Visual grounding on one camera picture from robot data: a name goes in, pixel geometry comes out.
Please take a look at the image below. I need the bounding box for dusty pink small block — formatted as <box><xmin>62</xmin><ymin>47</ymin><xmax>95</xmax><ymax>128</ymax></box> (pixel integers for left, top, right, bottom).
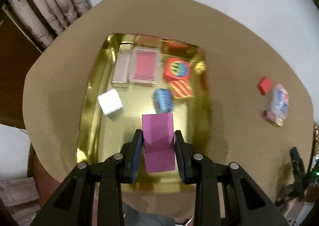
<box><xmin>264</xmin><ymin>111</ymin><xmax>283</xmax><ymax>127</ymax></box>

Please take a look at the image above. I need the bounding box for gold and red tin box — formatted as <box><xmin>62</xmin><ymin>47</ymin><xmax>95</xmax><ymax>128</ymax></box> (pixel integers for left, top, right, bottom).
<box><xmin>76</xmin><ymin>32</ymin><xmax>213</xmax><ymax>195</ymax></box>

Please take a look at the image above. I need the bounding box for brown wooden cabinet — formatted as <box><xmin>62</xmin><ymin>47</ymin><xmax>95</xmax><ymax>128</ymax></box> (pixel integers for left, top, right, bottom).
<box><xmin>0</xmin><ymin>10</ymin><xmax>40</xmax><ymax>129</ymax></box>

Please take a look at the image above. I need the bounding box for clear case pink insert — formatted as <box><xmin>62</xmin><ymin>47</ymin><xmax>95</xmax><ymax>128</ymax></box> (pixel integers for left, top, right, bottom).
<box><xmin>129</xmin><ymin>47</ymin><xmax>161</xmax><ymax>86</ymax></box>

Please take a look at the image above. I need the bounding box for dental floss plastic box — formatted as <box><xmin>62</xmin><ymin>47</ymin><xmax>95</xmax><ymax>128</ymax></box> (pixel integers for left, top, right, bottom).
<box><xmin>269</xmin><ymin>84</ymin><xmax>289</xmax><ymax>120</ymax></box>

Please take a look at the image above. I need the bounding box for white cube zigzag pattern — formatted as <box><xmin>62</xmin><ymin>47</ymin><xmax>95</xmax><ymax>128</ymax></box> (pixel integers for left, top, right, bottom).
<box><xmin>97</xmin><ymin>89</ymin><xmax>123</xmax><ymax>116</ymax></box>

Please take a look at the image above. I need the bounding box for blue tape measure keychain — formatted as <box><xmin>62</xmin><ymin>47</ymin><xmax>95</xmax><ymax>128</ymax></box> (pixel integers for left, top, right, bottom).
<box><xmin>153</xmin><ymin>88</ymin><xmax>173</xmax><ymax>114</ymax></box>

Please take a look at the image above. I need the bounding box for silver white rectangular box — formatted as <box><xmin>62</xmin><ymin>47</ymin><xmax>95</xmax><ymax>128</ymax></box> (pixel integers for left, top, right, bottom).
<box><xmin>111</xmin><ymin>47</ymin><xmax>132</xmax><ymax>88</ymax></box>

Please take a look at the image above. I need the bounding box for red round-pattern tin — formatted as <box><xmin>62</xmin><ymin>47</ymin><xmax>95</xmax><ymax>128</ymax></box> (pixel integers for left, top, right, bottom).
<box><xmin>163</xmin><ymin>57</ymin><xmax>190</xmax><ymax>81</ymax></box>

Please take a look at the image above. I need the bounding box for red rectangular block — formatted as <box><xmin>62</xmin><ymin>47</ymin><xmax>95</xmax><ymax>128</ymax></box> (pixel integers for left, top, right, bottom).
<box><xmin>257</xmin><ymin>77</ymin><xmax>273</xmax><ymax>95</ymax></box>

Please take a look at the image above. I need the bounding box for pink magenta rectangular block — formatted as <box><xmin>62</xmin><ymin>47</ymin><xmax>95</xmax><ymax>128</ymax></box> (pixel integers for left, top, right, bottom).
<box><xmin>142</xmin><ymin>113</ymin><xmax>175</xmax><ymax>173</ymax></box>

